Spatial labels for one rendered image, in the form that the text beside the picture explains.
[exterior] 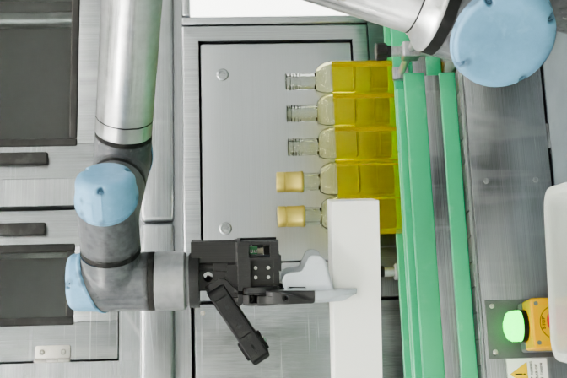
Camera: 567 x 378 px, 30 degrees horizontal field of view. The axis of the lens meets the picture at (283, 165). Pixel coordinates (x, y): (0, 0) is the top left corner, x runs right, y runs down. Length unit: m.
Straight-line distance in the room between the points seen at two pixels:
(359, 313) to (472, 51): 0.39
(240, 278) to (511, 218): 0.47
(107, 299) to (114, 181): 0.16
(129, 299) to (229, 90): 0.66
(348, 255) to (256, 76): 0.65
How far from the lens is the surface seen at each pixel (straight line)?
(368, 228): 1.34
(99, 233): 1.30
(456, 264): 1.59
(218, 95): 1.90
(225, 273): 1.36
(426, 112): 1.64
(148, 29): 1.32
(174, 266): 1.34
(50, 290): 1.89
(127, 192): 1.28
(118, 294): 1.34
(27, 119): 1.97
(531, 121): 1.65
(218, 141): 1.88
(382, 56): 1.64
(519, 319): 1.53
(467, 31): 1.14
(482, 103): 1.64
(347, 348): 1.36
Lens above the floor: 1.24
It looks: 3 degrees down
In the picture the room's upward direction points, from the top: 91 degrees counter-clockwise
